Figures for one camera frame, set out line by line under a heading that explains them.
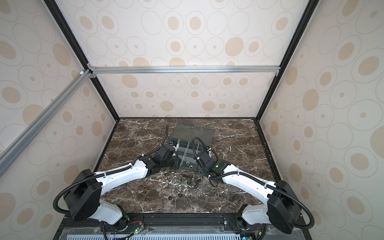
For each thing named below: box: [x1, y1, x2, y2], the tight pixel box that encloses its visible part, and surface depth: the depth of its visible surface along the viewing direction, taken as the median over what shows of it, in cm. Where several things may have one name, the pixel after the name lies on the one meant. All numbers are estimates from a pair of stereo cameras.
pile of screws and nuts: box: [159, 171, 203, 192], surface depth 89 cm
